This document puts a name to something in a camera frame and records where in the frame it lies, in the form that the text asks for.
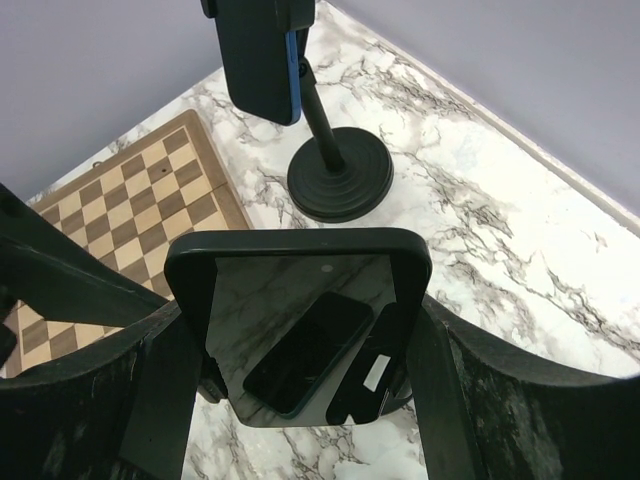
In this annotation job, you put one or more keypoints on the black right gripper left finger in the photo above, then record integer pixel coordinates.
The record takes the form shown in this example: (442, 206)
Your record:
(119, 408)

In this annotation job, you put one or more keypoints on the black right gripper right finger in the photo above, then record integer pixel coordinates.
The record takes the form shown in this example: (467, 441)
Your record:
(487, 409)

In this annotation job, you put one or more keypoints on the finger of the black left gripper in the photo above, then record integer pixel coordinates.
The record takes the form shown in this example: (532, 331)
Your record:
(61, 281)

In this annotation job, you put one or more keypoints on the black phone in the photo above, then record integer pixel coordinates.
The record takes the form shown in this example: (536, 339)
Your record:
(306, 327)
(260, 60)

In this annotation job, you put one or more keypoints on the black phone stand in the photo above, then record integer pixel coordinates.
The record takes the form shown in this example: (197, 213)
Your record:
(340, 174)

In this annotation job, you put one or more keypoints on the wooden chessboard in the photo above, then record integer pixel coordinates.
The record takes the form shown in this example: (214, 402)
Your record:
(127, 210)

